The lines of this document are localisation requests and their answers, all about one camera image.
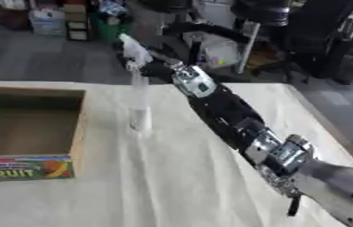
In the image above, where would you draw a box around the white leaning board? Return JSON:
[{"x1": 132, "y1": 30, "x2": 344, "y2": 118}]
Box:
[{"x1": 233, "y1": 22, "x2": 263, "y2": 74}]

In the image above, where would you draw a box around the green plastic bin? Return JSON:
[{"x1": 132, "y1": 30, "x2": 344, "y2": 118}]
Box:
[{"x1": 90, "y1": 11, "x2": 135, "y2": 45}]

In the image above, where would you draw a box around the pack of water bottles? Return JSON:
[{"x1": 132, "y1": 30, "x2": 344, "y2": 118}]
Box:
[{"x1": 27, "y1": 8, "x2": 68, "y2": 37}]

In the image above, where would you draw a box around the black chair with armrest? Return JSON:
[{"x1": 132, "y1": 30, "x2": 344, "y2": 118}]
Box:
[{"x1": 158, "y1": 20, "x2": 255, "y2": 67}]

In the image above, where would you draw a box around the black office chair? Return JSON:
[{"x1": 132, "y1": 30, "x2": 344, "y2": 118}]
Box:
[{"x1": 286, "y1": 0, "x2": 353, "y2": 87}]

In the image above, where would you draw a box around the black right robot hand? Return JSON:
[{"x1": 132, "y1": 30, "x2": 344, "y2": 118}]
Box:
[{"x1": 137, "y1": 59, "x2": 180, "y2": 85}]

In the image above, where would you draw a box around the clear plastic spray bottle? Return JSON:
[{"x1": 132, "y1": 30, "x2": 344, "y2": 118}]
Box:
[{"x1": 117, "y1": 33, "x2": 155, "y2": 133}]

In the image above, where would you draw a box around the dark shelf with boxes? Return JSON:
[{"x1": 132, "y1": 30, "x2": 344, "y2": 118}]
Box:
[{"x1": 61, "y1": 3, "x2": 93, "y2": 42}]

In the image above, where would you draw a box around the white plastic bag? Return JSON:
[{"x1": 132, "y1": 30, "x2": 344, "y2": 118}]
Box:
[{"x1": 183, "y1": 31, "x2": 242, "y2": 69}]

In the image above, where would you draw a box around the tan cardboard box green inside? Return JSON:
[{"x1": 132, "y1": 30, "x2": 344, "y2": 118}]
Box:
[{"x1": 0, "y1": 86, "x2": 90, "y2": 183}]

